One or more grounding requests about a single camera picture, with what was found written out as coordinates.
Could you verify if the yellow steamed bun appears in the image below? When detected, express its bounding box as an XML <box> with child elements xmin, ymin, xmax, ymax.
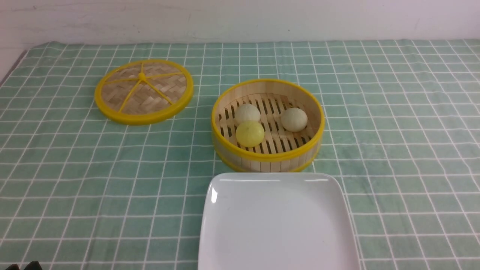
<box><xmin>235</xmin><ymin>121</ymin><xmax>265</xmax><ymax>147</ymax></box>

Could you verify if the yellow rimmed bamboo steamer basket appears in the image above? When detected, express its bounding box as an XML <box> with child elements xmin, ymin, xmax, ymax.
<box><xmin>210</xmin><ymin>78</ymin><xmax>325</xmax><ymax>173</ymax></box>

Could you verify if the beige steamed bun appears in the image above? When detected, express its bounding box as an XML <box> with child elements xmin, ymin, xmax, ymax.
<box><xmin>280</xmin><ymin>108</ymin><xmax>308</xmax><ymax>133</ymax></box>

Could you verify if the white steamed bun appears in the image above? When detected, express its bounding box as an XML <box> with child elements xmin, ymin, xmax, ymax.
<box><xmin>234</xmin><ymin>103</ymin><xmax>261</xmax><ymax>125</ymax></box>

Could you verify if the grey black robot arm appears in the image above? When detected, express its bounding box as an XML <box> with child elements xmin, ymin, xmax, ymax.
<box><xmin>5</xmin><ymin>261</ymin><xmax>42</xmax><ymax>270</ymax></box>

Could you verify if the yellow rimmed bamboo steamer lid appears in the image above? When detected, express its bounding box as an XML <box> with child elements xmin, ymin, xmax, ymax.
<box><xmin>94</xmin><ymin>59</ymin><xmax>194</xmax><ymax>125</ymax></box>

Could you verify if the white square plate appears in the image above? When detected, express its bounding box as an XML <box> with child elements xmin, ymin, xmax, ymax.
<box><xmin>198</xmin><ymin>172</ymin><xmax>361</xmax><ymax>270</ymax></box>

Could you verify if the green checkered tablecloth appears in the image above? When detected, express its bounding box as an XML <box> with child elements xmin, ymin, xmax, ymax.
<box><xmin>0</xmin><ymin>40</ymin><xmax>480</xmax><ymax>270</ymax></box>

